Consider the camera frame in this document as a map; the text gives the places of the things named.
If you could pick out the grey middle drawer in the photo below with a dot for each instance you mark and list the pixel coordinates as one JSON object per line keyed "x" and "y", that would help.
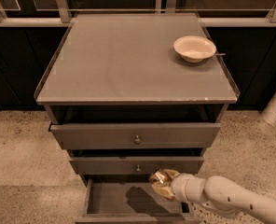
{"x": 134, "y": 165}

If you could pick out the grey bottom drawer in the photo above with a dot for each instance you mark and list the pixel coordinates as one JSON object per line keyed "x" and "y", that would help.
{"x": 131, "y": 203}

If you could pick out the white paper bowl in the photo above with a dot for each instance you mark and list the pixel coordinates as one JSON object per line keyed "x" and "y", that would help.
{"x": 194, "y": 49}

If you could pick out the orange soda can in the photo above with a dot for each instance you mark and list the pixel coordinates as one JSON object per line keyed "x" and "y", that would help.
{"x": 159, "y": 179}

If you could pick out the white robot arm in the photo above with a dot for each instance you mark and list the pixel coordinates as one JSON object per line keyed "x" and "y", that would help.
{"x": 216, "y": 193}

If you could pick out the grey drawer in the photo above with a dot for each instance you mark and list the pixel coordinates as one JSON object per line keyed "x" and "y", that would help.
{"x": 134, "y": 165}
{"x": 131, "y": 203}
{"x": 135, "y": 135}

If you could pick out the grey drawer cabinet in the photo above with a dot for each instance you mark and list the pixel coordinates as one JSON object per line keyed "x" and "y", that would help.
{"x": 123, "y": 69}

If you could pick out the grey top drawer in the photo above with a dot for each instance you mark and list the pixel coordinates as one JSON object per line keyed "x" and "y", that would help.
{"x": 135, "y": 135}

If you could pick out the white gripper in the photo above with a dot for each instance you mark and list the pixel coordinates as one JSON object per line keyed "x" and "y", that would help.
{"x": 178, "y": 187}

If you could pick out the metal railing frame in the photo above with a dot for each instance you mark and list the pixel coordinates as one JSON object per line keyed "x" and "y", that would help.
{"x": 213, "y": 13}

